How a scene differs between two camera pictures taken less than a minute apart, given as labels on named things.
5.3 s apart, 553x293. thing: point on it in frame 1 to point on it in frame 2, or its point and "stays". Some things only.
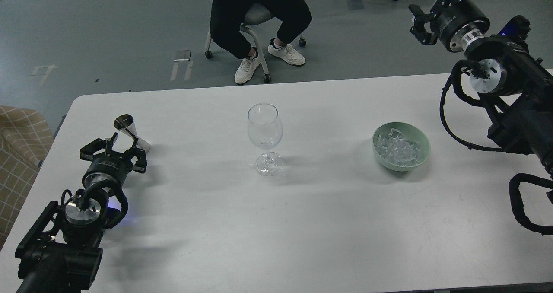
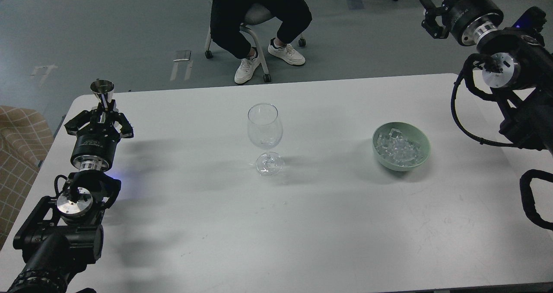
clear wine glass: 265,128 stays
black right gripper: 457,20 to 472,14
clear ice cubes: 395,148 stays
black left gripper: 113,165 to 94,146
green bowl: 400,146 stays
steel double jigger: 125,123 to 100,87
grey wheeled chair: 255,14 stays
